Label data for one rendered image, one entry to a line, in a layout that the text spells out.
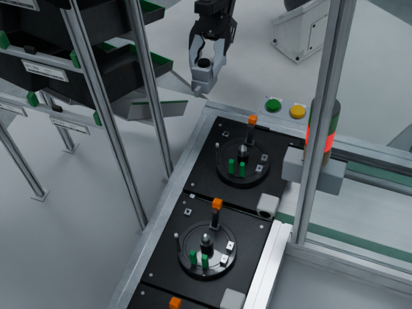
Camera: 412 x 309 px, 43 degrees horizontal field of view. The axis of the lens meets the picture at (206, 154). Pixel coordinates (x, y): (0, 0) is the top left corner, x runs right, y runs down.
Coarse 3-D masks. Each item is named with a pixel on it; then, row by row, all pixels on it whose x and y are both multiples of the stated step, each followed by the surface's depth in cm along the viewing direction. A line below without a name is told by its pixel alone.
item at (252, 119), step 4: (252, 116) 132; (256, 116) 132; (248, 120) 132; (252, 120) 132; (256, 120) 132; (248, 124) 132; (252, 124) 132; (248, 128) 134; (252, 128) 133; (248, 132) 134; (252, 132) 134; (248, 136) 135; (252, 136) 135; (248, 140) 136; (252, 140) 136
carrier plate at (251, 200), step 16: (224, 128) 143; (240, 128) 143; (208, 144) 141; (272, 144) 139; (288, 144) 139; (208, 160) 138; (272, 160) 137; (192, 176) 135; (208, 176) 135; (272, 176) 134; (192, 192) 133; (208, 192) 132; (224, 192) 132; (240, 192) 132; (256, 192) 132; (272, 192) 131; (240, 208) 130; (256, 208) 129
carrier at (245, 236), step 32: (192, 224) 125; (224, 224) 127; (256, 224) 126; (160, 256) 123; (192, 256) 116; (224, 256) 119; (256, 256) 122; (160, 288) 120; (192, 288) 119; (224, 288) 118
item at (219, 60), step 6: (216, 42) 124; (222, 42) 123; (216, 48) 124; (222, 48) 123; (216, 54) 123; (222, 54) 123; (216, 60) 123; (222, 60) 123; (216, 66) 123; (216, 72) 124
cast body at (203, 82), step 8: (200, 64) 123; (208, 64) 123; (192, 72) 124; (200, 72) 123; (208, 72) 122; (192, 80) 125; (200, 80) 124; (208, 80) 124; (216, 80) 129; (192, 88) 126; (200, 88) 125; (208, 88) 125
